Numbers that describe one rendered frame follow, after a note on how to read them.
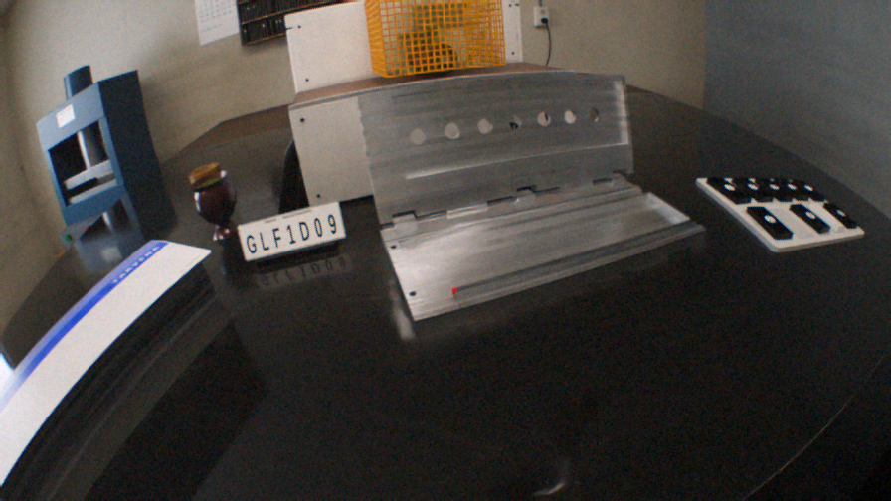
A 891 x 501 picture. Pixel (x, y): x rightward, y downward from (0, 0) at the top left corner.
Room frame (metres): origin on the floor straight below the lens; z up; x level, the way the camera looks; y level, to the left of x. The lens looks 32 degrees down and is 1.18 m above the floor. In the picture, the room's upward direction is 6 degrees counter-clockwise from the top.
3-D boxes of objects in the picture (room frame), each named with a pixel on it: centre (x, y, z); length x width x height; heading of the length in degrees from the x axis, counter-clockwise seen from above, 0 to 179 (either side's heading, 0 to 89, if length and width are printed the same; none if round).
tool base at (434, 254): (0.44, -0.15, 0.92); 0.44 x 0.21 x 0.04; 105
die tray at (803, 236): (0.47, -0.72, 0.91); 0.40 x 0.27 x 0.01; 89
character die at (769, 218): (0.41, -0.56, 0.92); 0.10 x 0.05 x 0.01; 175
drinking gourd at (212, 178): (0.58, 0.40, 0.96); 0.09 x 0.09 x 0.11
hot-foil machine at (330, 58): (0.90, -0.08, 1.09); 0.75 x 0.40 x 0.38; 105
